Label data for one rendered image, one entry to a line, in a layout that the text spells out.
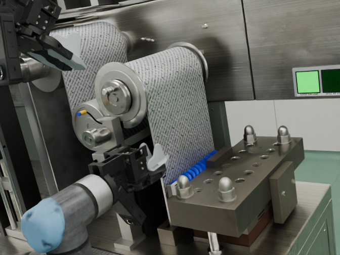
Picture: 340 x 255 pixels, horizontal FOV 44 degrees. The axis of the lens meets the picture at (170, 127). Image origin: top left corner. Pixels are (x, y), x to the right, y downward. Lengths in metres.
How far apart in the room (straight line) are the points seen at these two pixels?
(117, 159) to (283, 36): 0.51
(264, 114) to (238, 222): 2.99
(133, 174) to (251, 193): 0.24
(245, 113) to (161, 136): 2.96
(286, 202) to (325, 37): 0.38
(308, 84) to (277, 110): 2.68
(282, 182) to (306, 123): 2.72
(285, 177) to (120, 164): 0.38
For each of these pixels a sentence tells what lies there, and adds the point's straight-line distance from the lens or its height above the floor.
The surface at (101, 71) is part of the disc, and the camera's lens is 0.93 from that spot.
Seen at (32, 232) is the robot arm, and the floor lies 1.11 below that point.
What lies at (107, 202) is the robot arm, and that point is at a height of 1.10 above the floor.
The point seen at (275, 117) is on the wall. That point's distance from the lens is 3.75.
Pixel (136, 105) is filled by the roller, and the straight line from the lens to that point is 0.88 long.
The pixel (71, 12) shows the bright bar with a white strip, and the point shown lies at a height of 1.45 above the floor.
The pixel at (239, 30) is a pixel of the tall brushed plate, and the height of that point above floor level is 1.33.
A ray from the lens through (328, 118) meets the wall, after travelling 3.61.
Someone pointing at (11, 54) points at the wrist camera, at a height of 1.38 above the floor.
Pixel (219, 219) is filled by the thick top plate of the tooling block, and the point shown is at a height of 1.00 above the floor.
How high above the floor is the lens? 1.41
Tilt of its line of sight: 16 degrees down
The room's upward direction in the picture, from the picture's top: 11 degrees counter-clockwise
